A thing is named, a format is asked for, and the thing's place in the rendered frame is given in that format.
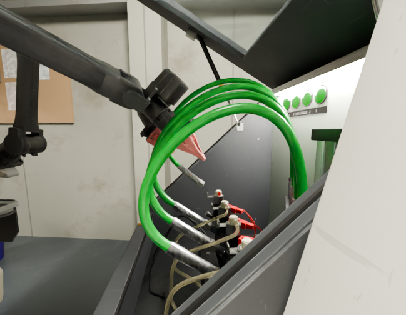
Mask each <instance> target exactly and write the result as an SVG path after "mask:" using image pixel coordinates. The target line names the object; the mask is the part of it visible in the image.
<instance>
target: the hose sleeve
mask: <svg viewBox="0 0 406 315"><path fill-rule="evenodd" d="M178 169H179V170H180V171H181V172H182V173H184V174H185V175H186V176H188V177H189V178H190V179H191V180H192V181H194V182H195V183H197V184H198V182H199V181H200V178H198V177H197V176H196V175H194V174H193V173H192V172H191V171H189V170H188V169H187V168H186V167H184V166H183V165H182V164H180V165H179V166H178Z"/></svg>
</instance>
